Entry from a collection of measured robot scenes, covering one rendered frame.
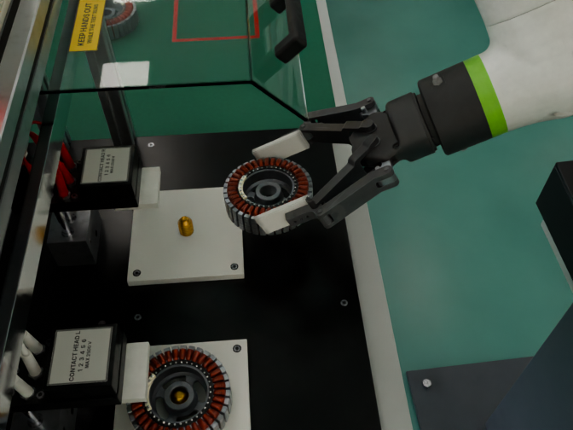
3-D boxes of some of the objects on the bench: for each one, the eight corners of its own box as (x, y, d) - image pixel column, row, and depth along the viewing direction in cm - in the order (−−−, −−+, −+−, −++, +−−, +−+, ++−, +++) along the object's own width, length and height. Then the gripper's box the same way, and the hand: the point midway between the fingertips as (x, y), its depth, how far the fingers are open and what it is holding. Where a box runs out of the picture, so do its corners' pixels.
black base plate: (328, 136, 100) (329, 125, 98) (406, 596, 61) (410, 594, 59) (32, 152, 98) (28, 142, 96) (-84, 642, 59) (-95, 640, 57)
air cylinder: (102, 219, 87) (93, 194, 83) (96, 264, 82) (86, 240, 78) (66, 222, 87) (54, 196, 82) (58, 267, 82) (45, 242, 78)
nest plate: (240, 190, 90) (240, 185, 89) (244, 278, 81) (244, 273, 80) (136, 197, 89) (135, 191, 89) (128, 286, 80) (126, 281, 79)
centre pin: (193, 224, 85) (191, 212, 83) (193, 235, 84) (191, 223, 82) (179, 225, 85) (176, 213, 83) (179, 236, 84) (176, 224, 82)
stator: (234, 357, 73) (232, 343, 70) (229, 455, 66) (227, 444, 63) (139, 357, 73) (133, 343, 70) (124, 456, 66) (117, 444, 63)
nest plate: (246, 343, 75) (246, 338, 74) (252, 471, 66) (251, 467, 65) (122, 351, 75) (120, 347, 74) (110, 483, 65) (107, 479, 65)
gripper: (462, 213, 66) (277, 281, 72) (417, 84, 82) (269, 148, 88) (442, 168, 61) (245, 245, 67) (398, 39, 77) (242, 112, 83)
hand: (271, 184), depth 77 cm, fingers closed on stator, 11 cm apart
